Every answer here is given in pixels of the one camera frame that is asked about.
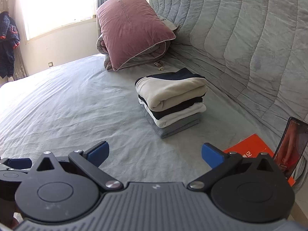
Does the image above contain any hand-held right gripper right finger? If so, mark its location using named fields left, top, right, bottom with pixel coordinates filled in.
left=187, top=143, right=283, bottom=192

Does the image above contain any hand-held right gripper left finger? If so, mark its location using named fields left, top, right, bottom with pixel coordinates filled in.
left=32, top=141, right=123, bottom=191

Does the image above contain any window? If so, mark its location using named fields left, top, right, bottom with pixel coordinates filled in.
left=17, top=0, right=99, bottom=41

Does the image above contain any grey quilted headboard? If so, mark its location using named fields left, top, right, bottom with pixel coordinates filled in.
left=149, top=0, right=308, bottom=193

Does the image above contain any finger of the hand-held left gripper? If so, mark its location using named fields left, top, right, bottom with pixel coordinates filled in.
left=0, top=158, right=32, bottom=171

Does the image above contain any bed with grey sheet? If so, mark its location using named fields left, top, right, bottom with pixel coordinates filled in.
left=0, top=53, right=301, bottom=198

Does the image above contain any folded white garment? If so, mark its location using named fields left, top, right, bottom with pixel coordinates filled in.
left=140, top=102, right=207, bottom=128

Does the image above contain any folded black garment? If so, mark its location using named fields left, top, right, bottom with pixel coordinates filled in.
left=138, top=94, right=204, bottom=120

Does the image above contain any folded grey pink quilt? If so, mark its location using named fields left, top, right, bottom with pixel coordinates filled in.
left=96, top=14, right=179, bottom=72

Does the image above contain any folded grey garment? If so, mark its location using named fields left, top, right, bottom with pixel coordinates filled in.
left=140, top=105, right=202, bottom=139

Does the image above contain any beige black bear print sweatshirt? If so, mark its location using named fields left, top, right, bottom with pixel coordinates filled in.
left=135, top=68, right=208, bottom=110

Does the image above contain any orange flat box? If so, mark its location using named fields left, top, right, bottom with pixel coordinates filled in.
left=223, top=133, right=295, bottom=186

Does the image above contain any large pink velvet pillow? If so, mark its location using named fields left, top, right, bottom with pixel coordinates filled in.
left=96, top=0, right=177, bottom=71

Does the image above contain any black smartphone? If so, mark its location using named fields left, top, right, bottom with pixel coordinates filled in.
left=273, top=117, right=308, bottom=181

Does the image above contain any hanging dark blue jacket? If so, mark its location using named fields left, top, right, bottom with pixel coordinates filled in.
left=0, top=11, right=21, bottom=79

